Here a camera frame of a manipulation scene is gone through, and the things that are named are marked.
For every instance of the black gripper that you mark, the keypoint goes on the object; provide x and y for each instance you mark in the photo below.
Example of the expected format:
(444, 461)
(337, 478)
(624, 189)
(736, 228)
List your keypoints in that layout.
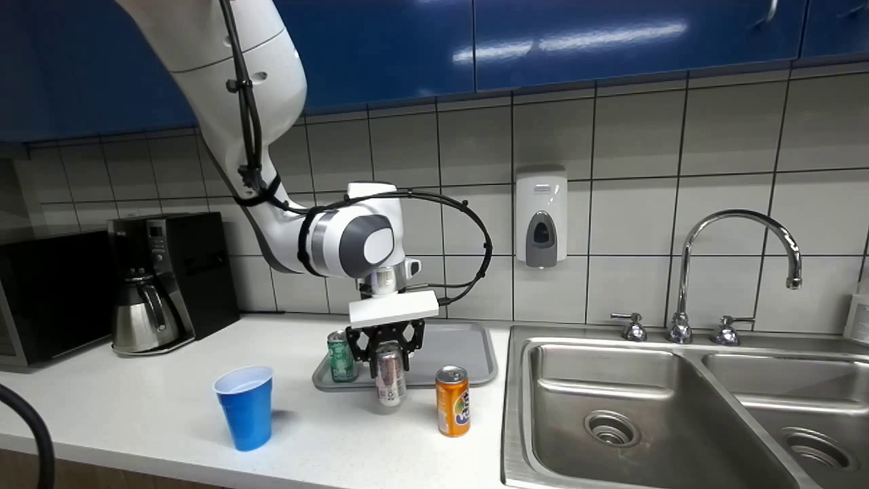
(391, 337)

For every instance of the silver soda can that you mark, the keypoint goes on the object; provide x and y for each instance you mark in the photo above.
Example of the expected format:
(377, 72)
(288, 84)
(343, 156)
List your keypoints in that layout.
(388, 385)

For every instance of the green soda can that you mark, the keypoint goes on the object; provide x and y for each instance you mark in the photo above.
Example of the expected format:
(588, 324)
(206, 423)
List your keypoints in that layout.
(339, 357)

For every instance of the orange soda can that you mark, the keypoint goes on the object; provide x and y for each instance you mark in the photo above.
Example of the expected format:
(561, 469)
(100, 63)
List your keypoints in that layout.
(452, 402)

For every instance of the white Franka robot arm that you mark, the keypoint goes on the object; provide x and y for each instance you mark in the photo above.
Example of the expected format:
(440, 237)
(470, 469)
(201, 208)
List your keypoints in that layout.
(235, 82)

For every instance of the grey plastic tray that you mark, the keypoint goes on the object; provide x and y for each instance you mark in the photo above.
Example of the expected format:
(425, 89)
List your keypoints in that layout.
(457, 353)

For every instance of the blue plastic cup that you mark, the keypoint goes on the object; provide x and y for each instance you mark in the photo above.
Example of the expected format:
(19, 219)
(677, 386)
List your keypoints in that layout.
(244, 410)

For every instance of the black steel coffee maker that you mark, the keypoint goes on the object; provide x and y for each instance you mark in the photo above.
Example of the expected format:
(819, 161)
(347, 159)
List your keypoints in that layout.
(205, 273)

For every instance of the stainless steel coffee carafe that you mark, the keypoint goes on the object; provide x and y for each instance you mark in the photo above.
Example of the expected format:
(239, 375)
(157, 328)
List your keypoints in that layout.
(138, 321)

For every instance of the stainless steel double sink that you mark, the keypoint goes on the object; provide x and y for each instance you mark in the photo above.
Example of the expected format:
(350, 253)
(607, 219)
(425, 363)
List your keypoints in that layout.
(633, 425)

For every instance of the chrome gooseneck faucet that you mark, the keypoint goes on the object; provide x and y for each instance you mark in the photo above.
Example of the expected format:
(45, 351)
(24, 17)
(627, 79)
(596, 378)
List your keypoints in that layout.
(692, 246)

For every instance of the wooden base cabinets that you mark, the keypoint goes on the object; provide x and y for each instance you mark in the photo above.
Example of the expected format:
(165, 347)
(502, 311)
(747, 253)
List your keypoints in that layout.
(89, 477)

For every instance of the black microwave oven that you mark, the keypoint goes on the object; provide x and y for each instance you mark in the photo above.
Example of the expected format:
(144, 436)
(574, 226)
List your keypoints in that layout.
(55, 300)

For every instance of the white wall soap dispenser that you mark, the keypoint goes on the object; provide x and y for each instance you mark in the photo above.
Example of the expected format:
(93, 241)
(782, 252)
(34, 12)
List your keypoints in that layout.
(542, 219)

